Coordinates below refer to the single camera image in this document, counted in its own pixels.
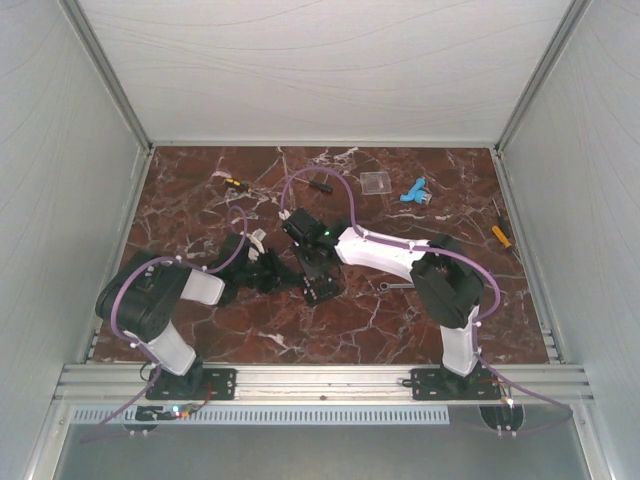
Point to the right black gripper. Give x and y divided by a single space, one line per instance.
321 269

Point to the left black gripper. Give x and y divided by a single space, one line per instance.
279 275

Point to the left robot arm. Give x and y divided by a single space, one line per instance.
140 301

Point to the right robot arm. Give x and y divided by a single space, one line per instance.
449 288

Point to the clear plastic fuse box lid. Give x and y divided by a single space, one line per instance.
375 183

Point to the silver wrench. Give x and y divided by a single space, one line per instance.
385 287

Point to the black yellow screwdriver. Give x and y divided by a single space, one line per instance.
238 188

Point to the blue plastic connector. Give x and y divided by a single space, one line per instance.
417 193

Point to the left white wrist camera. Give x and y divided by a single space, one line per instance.
256 246

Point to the black handle screwdriver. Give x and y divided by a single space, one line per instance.
320 186

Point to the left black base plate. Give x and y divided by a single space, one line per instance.
217 384

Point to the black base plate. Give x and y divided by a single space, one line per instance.
217 384
428 384

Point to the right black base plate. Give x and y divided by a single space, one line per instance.
428 384

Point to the orange handle screwdriver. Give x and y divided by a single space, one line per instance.
504 241

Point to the aluminium mounting rail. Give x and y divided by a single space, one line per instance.
115 383

